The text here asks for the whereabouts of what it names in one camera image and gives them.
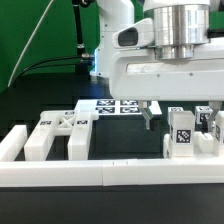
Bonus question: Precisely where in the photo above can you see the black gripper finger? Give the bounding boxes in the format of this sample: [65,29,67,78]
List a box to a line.
[207,101,222,132]

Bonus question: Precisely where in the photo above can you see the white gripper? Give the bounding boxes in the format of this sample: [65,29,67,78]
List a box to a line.
[109,18,224,130]

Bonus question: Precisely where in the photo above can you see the white chair seat part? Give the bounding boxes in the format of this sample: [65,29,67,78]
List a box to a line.
[163,131,224,158]

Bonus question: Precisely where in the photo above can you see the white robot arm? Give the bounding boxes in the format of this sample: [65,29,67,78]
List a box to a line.
[96,0,224,120]

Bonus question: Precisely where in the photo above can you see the white U-shaped obstacle fence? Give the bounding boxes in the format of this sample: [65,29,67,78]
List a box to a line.
[0,125,224,187]

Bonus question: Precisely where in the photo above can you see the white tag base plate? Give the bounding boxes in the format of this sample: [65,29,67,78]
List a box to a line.
[73,97,163,116]

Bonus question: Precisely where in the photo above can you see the white chair backrest frame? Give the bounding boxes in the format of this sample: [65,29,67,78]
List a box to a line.
[24,110,99,161]

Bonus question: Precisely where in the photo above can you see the black camera pole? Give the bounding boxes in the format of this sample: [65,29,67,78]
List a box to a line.
[71,0,85,55]

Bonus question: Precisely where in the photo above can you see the black cables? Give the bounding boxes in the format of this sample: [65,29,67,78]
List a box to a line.
[14,53,96,79]

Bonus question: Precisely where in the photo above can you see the white cable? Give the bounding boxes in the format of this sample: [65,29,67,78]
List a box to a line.
[6,0,54,88]

